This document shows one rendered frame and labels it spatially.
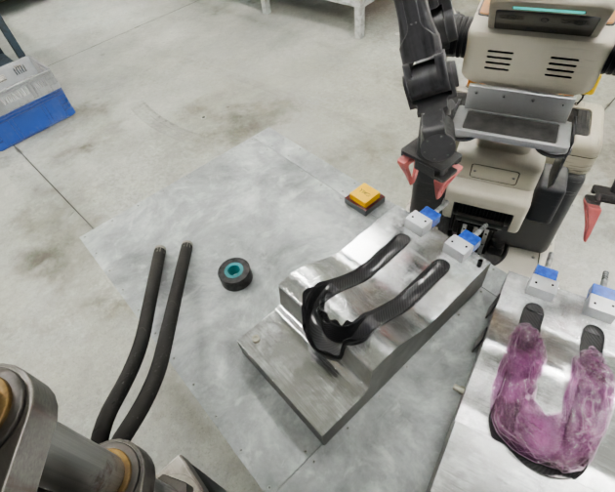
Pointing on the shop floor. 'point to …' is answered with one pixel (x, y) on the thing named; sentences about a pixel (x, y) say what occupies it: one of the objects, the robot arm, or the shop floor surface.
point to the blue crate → (27, 120)
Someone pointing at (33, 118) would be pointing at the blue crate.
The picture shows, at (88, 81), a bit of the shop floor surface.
